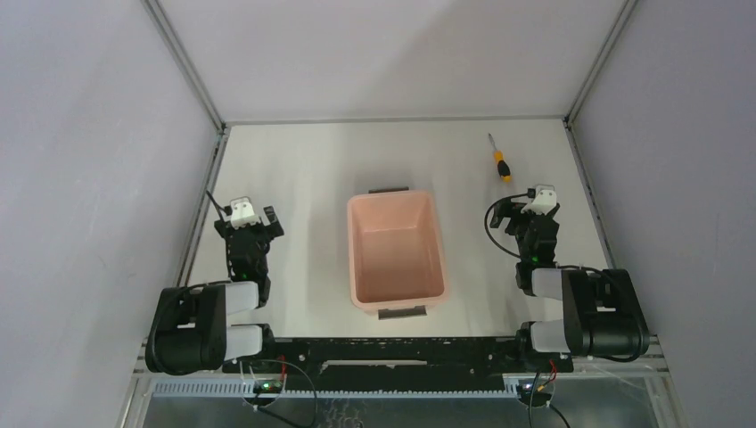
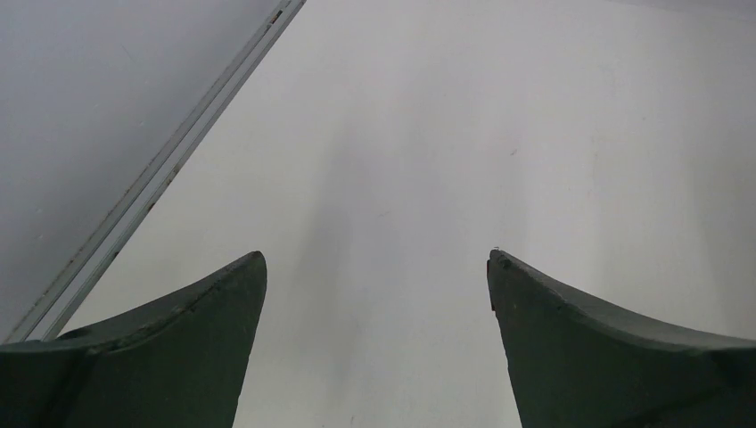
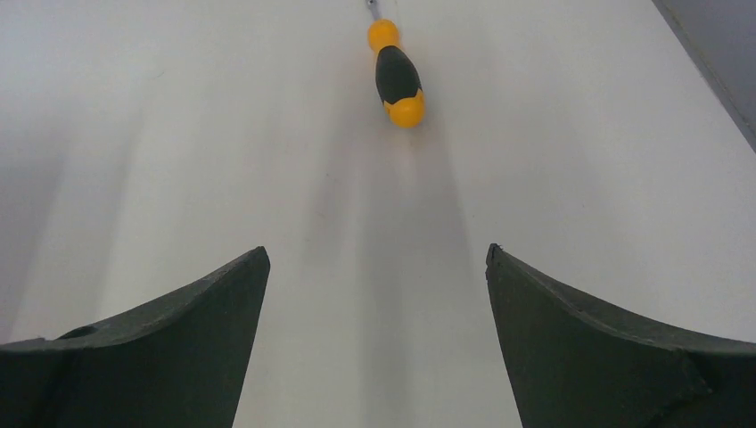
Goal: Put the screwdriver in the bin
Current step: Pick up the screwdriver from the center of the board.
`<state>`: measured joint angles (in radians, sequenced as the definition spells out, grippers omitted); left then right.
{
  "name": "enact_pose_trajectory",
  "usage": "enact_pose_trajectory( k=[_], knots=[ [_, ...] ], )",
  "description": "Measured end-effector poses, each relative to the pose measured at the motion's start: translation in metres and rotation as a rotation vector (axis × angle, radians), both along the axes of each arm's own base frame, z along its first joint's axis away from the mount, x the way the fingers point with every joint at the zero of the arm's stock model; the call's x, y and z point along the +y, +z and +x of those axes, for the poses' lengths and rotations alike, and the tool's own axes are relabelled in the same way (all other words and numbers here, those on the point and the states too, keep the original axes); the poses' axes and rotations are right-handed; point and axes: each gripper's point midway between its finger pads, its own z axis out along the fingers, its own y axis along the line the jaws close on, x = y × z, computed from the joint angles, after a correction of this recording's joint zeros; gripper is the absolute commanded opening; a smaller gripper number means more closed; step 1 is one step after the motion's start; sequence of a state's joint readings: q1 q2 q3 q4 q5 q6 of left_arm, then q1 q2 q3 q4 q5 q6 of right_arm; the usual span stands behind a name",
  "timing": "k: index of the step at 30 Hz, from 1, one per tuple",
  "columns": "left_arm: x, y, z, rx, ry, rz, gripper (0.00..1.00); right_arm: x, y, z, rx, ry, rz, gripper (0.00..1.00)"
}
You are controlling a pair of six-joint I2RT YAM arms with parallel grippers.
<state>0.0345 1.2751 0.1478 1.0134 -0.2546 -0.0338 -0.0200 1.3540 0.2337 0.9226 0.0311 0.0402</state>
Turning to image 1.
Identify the right controller board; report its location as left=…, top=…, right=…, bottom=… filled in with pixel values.
left=517, top=382, right=554, bottom=397

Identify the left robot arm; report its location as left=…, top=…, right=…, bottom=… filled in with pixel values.
left=144, top=205, right=284, bottom=375

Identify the grey slotted cable duct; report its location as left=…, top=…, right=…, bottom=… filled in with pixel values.
left=152, top=379, right=519, bottom=399

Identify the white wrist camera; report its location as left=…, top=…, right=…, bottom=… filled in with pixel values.
left=229, top=196, right=261, bottom=229
left=522, top=185, right=558, bottom=215

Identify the controller board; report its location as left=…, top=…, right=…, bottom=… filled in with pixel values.
left=517, top=382, right=554, bottom=397
left=252, top=381, right=284, bottom=395

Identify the pink plastic bin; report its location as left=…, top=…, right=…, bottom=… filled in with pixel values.
left=347, top=187, right=448, bottom=320

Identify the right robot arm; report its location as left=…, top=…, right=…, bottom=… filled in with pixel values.
left=484, top=194, right=650, bottom=371

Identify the yellow black screwdriver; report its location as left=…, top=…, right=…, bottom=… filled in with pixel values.
left=488, top=133, right=512, bottom=183

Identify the left controller board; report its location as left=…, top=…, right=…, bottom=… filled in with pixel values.
left=252, top=381, right=284, bottom=395

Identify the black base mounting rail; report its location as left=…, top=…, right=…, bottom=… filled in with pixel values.
left=221, top=336, right=574, bottom=391

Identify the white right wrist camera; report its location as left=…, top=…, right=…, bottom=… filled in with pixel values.
left=522, top=185, right=558, bottom=215

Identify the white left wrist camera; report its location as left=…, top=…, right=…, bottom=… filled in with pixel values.
left=229, top=196, right=261, bottom=229

